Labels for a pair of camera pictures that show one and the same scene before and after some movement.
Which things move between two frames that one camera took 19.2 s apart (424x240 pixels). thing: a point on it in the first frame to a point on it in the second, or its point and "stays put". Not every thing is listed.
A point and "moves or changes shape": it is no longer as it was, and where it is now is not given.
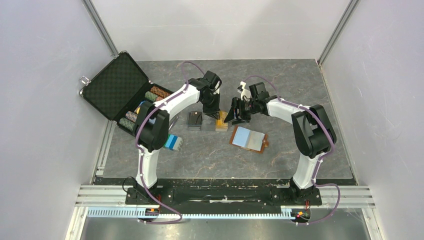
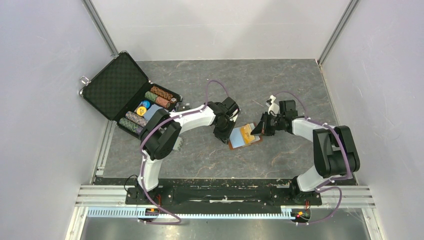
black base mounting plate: (153, 195) stays put
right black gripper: (240, 118) to (263, 124)
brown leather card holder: (249, 139) moves or changes shape
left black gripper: (214, 112) to (224, 137)
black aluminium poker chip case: (120, 88) stays put
